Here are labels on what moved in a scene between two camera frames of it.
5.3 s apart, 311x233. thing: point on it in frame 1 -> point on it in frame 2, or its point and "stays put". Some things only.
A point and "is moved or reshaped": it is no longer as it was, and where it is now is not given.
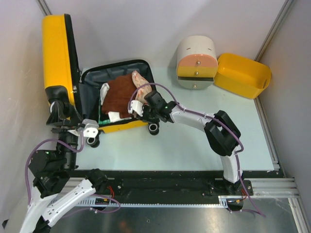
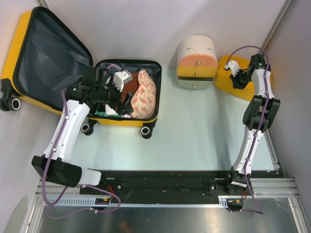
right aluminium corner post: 286,9 stays put
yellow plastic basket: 242,75 stays put
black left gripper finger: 74,114 -> 119,107
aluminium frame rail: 265,187 stays put
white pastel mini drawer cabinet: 196,62 stays put
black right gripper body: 149,115 -> 242,79
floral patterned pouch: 143,91 is moved or reshaped
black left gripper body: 71,138 -> 110,93
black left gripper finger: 57,113 -> 126,107
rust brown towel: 120,91 is moved or reshaped
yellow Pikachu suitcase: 63,79 is moved or reshaped
